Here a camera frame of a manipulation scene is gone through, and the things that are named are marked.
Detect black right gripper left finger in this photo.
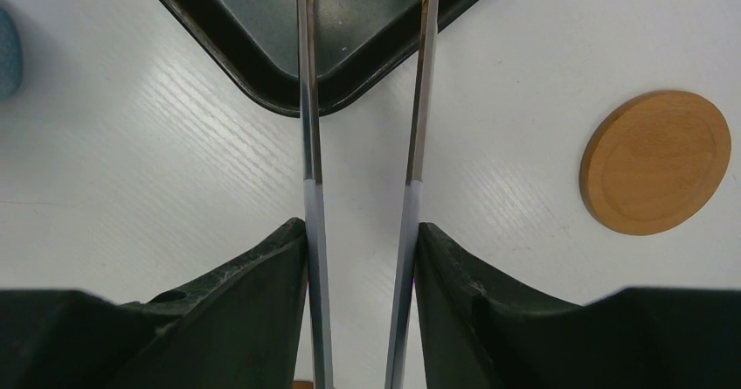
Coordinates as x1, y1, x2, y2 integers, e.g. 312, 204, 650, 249
1, 218, 308, 388

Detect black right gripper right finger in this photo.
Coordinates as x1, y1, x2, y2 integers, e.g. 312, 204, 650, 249
415, 223, 740, 388

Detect metal serving tongs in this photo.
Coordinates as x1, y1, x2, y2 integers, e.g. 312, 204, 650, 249
296, 0, 440, 388

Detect near round wooden coaster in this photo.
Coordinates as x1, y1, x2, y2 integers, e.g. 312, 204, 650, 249
578, 90, 731, 236

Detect black serving tray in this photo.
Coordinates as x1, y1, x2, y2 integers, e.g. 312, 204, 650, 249
131, 0, 516, 118

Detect blue patterned ceramic cup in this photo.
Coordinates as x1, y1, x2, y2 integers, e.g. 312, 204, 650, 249
1, 9, 24, 101

